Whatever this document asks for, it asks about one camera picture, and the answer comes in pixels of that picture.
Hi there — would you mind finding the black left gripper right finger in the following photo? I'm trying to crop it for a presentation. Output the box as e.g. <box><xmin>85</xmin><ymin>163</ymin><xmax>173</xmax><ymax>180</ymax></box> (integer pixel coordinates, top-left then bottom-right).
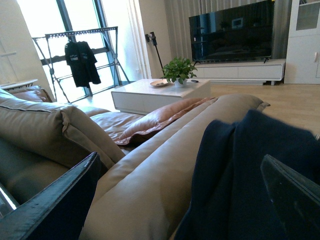
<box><xmin>260</xmin><ymin>155</ymin><xmax>320</xmax><ymax>240</ymax></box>

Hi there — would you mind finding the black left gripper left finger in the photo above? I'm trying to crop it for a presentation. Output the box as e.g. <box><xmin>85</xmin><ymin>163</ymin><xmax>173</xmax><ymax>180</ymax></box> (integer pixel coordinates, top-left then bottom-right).
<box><xmin>0</xmin><ymin>152</ymin><xmax>101</xmax><ymax>240</ymax></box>

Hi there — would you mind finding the metal clothes drying rack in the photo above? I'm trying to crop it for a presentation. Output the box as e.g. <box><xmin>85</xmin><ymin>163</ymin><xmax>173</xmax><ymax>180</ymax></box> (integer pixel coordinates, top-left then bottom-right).
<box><xmin>32</xmin><ymin>26</ymin><xmax>130</xmax><ymax>104</ymax></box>

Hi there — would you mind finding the green potted plant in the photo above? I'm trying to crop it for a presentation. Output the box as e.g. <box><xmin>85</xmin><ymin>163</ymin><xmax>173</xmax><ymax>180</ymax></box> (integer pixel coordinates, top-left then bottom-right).
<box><xmin>162</xmin><ymin>57</ymin><xmax>198</xmax><ymax>88</ymax></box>

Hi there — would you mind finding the large black television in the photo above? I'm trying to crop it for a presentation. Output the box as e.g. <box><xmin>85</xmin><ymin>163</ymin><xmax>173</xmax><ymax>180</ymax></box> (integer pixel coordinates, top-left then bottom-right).
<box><xmin>189</xmin><ymin>0</ymin><xmax>274</xmax><ymax>63</ymax></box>

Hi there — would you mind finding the black hanging shirt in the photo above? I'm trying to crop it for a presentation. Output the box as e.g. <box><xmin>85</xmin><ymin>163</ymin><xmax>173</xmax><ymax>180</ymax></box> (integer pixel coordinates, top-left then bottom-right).
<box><xmin>64</xmin><ymin>41</ymin><xmax>101</xmax><ymax>88</ymax></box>

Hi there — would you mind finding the beige leather sofa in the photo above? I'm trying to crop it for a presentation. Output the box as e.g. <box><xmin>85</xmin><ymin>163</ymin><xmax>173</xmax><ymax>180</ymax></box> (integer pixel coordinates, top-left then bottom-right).
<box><xmin>0</xmin><ymin>90</ymin><xmax>268</xmax><ymax>240</ymax></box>

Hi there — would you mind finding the white display cabinet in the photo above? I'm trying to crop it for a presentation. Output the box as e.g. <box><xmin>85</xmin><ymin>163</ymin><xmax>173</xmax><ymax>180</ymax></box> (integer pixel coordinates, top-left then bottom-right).
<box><xmin>284</xmin><ymin>0</ymin><xmax>320</xmax><ymax>85</ymax></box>

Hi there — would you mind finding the black stick vacuum cleaner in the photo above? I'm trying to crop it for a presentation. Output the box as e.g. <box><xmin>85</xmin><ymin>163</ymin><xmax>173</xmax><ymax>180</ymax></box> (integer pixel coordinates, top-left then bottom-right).
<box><xmin>144</xmin><ymin>32</ymin><xmax>164</xmax><ymax>73</ymax></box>

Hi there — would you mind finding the beige shallow dish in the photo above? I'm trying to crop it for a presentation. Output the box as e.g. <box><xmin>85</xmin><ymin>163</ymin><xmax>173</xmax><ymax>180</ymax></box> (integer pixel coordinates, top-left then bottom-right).
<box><xmin>150</xmin><ymin>79</ymin><xmax>170</xmax><ymax>88</ymax></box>

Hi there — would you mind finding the white tv stand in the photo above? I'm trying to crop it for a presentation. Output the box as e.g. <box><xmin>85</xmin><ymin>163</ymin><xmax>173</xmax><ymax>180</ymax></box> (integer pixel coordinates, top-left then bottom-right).
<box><xmin>195</xmin><ymin>59</ymin><xmax>286</xmax><ymax>85</ymax></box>

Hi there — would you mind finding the white coffee table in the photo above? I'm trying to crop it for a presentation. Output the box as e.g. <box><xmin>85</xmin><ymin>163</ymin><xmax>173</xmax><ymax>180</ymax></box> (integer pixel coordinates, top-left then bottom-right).
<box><xmin>111</xmin><ymin>79</ymin><xmax>211</xmax><ymax>115</ymax></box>

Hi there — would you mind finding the brown leather cushion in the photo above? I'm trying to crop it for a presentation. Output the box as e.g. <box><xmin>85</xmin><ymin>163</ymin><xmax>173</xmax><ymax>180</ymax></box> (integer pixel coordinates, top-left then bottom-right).
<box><xmin>114</xmin><ymin>97</ymin><xmax>214</xmax><ymax>146</ymax></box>

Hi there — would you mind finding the dark navy garment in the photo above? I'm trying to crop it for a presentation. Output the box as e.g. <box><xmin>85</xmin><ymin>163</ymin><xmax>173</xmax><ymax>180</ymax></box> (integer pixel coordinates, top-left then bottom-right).
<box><xmin>175</xmin><ymin>109</ymin><xmax>320</xmax><ymax>240</ymax></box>

